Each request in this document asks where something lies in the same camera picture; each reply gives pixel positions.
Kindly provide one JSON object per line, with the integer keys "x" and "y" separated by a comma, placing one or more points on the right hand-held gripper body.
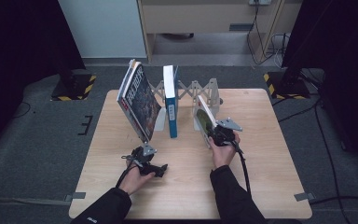
{"x": 225, "y": 133}

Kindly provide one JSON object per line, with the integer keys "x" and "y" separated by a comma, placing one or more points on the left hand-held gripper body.
{"x": 143, "y": 161}

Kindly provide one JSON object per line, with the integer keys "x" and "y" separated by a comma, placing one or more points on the small white picture book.
{"x": 203, "y": 119}

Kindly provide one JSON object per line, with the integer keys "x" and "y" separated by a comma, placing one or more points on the grey metal expandable book stand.
{"x": 213, "y": 90}

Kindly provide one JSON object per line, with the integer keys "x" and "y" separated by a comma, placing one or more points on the blue book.
{"x": 171, "y": 118}

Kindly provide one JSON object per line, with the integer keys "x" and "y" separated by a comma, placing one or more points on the portrait cover magazine red banner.
{"x": 126, "y": 111}

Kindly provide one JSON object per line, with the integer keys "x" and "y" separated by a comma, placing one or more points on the dark cover magazine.
{"x": 143, "y": 102}

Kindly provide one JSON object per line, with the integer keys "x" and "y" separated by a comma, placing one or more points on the orange edged magazine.
{"x": 127, "y": 79}

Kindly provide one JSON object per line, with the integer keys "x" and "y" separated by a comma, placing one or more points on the person's right hand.
{"x": 223, "y": 155}

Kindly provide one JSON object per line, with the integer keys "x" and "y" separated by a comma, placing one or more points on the person's left hand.
{"x": 135, "y": 182}

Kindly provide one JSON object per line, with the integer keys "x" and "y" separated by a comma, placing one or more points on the black floor tape mark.
{"x": 86, "y": 124}

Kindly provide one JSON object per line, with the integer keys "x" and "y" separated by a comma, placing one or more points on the grey tape piece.
{"x": 304, "y": 196}
{"x": 76, "y": 196}

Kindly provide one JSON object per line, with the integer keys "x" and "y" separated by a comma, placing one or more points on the striped black stand base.
{"x": 74, "y": 88}
{"x": 287, "y": 88}

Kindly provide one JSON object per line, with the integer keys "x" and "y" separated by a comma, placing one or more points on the light wooden desk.
{"x": 199, "y": 17}

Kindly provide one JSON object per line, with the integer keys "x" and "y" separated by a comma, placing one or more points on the white power strip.
{"x": 260, "y": 2}

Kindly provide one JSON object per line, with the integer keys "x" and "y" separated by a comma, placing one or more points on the white cabinet panel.
{"x": 105, "y": 28}

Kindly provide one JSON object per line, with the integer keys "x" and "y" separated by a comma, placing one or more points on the black curtain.
{"x": 345, "y": 46}
{"x": 18, "y": 46}

